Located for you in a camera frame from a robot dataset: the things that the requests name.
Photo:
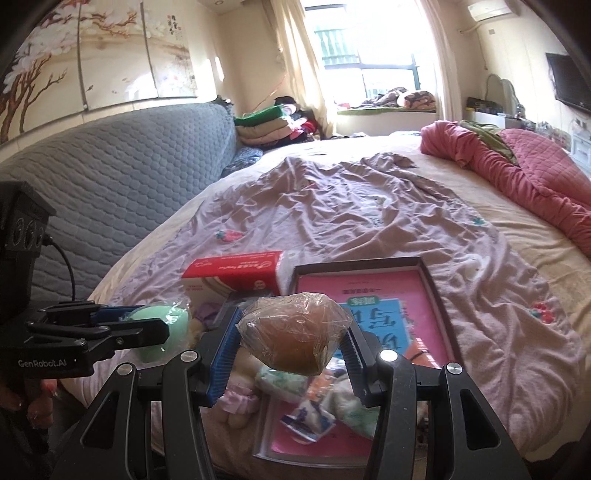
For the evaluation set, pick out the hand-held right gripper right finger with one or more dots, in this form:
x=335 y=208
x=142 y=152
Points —
x=358 y=369

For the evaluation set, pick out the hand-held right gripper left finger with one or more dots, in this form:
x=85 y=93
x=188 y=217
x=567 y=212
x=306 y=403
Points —
x=224 y=364

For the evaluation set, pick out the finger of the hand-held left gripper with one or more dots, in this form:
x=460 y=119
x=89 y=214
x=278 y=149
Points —
x=138 y=333
x=106 y=314

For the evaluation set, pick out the mint green soft toy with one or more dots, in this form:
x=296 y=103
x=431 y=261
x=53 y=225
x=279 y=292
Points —
x=175 y=318

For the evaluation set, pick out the brown bun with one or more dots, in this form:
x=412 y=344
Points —
x=295 y=332

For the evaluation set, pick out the purple soft item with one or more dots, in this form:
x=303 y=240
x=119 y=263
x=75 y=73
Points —
x=210 y=316

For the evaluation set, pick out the person's left hand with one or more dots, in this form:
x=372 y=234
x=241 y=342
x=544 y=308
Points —
x=39 y=410

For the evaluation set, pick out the plush doll pink dress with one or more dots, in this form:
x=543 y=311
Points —
x=238 y=399

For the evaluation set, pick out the blue and white snack packet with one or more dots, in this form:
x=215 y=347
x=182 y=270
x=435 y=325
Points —
x=309 y=422

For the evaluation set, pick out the pink book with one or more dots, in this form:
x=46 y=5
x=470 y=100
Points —
x=397 y=304

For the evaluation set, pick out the white and red cardboard box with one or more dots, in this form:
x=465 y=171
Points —
x=231 y=272

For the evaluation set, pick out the dark framed gift box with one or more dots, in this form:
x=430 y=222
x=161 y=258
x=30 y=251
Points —
x=443 y=295

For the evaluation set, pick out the grey quilted headboard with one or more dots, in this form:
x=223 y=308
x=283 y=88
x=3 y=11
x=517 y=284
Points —
x=115 y=184

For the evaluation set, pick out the lilac printed blanket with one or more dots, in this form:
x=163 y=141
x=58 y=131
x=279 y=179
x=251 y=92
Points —
x=346 y=207

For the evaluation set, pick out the dark blue pillow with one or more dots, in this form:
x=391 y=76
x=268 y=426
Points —
x=244 y=161

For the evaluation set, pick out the pile of folded blankets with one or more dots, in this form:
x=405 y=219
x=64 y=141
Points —
x=272 y=129

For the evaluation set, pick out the red quilt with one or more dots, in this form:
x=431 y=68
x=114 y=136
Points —
x=531 y=184

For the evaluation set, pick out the green cloth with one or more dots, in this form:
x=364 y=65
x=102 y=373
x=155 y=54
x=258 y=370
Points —
x=489 y=138

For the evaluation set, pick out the clothes on window sill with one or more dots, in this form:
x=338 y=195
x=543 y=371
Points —
x=401 y=98

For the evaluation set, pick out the black case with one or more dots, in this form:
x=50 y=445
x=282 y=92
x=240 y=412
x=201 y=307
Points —
x=480 y=104

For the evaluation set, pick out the cream curtain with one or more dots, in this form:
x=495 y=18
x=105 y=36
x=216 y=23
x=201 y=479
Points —
x=295 y=60
x=438 y=60

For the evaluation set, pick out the window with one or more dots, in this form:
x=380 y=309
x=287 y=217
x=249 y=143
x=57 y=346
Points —
x=369 y=55

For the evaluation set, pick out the white cabinet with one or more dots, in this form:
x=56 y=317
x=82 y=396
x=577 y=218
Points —
x=581 y=145

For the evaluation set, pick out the black television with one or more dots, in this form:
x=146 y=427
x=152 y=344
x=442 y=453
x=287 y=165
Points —
x=570 y=83

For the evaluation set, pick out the white air conditioner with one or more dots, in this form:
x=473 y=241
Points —
x=489 y=10

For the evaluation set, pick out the blossom tree wall painting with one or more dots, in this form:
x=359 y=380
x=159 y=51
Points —
x=92 y=50

